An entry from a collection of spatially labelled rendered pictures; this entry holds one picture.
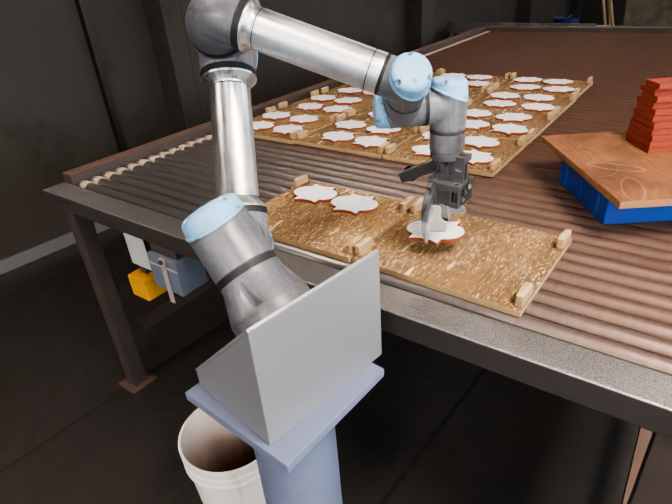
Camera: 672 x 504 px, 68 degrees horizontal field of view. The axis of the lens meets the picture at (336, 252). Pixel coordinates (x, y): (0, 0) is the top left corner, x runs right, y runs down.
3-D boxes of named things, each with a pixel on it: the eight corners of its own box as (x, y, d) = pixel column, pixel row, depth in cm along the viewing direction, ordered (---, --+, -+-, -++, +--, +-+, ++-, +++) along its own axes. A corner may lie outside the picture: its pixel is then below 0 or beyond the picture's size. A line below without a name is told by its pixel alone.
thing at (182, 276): (183, 309, 152) (169, 257, 143) (154, 296, 159) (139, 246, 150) (211, 290, 160) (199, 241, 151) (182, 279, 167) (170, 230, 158)
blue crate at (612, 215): (725, 219, 128) (738, 182, 123) (601, 226, 129) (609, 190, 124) (657, 174, 154) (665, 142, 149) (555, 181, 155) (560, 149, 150)
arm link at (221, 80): (204, 276, 95) (184, 0, 99) (223, 278, 110) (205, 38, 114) (267, 270, 95) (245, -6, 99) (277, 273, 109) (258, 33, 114)
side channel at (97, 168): (78, 199, 186) (69, 175, 182) (69, 196, 190) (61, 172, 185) (485, 38, 464) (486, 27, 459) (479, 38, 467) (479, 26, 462)
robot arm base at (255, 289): (253, 326, 77) (219, 273, 78) (228, 346, 90) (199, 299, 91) (324, 282, 86) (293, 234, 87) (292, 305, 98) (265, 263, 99)
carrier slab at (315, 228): (349, 263, 121) (348, 257, 121) (230, 226, 143) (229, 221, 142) (417, 208, 145) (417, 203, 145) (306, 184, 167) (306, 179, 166)
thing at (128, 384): (134, 395, 216) (68, 216, 173) (118, 384, 222) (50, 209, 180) (157, 378, 224) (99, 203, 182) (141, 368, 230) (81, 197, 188)
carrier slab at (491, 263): (519, 318, 99) (520, 311, 98) (351, 262, 122) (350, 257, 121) (571, 243, 122) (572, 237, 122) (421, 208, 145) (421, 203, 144)
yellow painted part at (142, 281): (149, 302, 166) (130, 239, 155) (133, 294, 171) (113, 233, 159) (169, 290, 172) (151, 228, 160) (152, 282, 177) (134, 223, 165)
